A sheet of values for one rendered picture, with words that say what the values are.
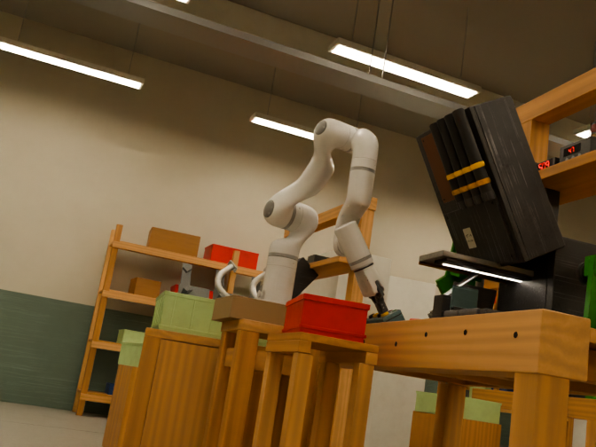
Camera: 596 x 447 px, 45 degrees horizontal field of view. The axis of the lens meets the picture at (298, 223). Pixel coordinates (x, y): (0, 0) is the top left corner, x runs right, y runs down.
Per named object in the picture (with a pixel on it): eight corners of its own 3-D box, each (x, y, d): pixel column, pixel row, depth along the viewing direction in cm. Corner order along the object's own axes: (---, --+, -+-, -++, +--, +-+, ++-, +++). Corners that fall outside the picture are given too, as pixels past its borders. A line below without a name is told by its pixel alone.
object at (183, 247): (322, 447, 900) (347, 268, 951) (75, 415, 798) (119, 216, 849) (305, 442, 950) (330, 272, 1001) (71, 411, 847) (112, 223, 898)
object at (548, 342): (537, 372, 165) (542, 308, 168) (310, 363, 304) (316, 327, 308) (587, 382, 169) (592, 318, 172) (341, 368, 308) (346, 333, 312)
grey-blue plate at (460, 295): (450, 327, 233) (454, 284, 236) (446, 327, 235) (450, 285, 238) (475, 332, 235) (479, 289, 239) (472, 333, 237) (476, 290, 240)
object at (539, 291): (547, 340, 225) (555, 234, 233) (491, 341, 253) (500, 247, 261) (596, 349, 231) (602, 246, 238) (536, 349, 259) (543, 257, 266)
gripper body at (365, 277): (347, 270, 256) (360, 299, 256) (359, 267, 246) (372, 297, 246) (364, 262, 258) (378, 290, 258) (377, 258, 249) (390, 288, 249)
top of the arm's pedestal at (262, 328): (240, 329, 259) (242, 317, 260) (220, 331, 289) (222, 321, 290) (323, 344, 269) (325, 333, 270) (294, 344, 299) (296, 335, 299)
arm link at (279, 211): (296, 239, 290) (263, 229, 281) (287, 221, 299) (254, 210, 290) (365, 137, 270) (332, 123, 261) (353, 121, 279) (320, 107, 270)
